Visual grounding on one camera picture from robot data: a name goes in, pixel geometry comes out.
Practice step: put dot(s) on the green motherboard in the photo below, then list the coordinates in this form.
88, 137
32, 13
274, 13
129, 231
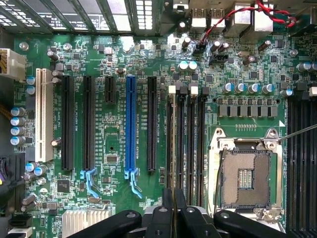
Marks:
119, 119

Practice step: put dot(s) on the RAM slot white latches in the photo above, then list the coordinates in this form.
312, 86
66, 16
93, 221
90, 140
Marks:
304, 173
171, 89
191, 148

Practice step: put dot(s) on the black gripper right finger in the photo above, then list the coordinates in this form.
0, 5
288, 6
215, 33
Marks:
193, 223

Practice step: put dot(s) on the metal socket cover plate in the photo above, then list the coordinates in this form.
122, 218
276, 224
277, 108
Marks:
270, 214

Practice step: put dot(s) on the metal port block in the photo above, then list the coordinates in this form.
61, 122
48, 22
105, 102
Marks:
262, 22
198, 18
218, 18
240, 19

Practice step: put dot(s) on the short black expansion slot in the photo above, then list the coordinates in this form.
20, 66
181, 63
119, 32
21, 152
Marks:
110, 89

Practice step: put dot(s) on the long black expansion slot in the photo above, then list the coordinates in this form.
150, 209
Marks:
67, 124
88, 124
152, 124

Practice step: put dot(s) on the silver finned heatsink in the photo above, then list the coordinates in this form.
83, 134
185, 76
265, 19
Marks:
84, 223

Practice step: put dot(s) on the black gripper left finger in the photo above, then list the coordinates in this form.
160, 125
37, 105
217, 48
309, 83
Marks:
158, 223

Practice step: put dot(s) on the white expansion slot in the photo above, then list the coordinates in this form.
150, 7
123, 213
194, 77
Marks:
44, 114

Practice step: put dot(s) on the blue expansion slot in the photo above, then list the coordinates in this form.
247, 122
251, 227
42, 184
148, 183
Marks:
131, 124

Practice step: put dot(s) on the metal locking lever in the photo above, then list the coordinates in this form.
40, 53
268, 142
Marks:
297, 134
220, 173

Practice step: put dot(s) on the black PC case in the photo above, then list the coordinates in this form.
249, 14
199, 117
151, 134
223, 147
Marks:
166, 22

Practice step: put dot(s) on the CPU socket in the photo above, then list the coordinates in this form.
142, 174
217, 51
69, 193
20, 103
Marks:
257, 173

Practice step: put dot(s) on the white power connector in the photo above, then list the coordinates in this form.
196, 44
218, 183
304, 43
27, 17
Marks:
13, 64

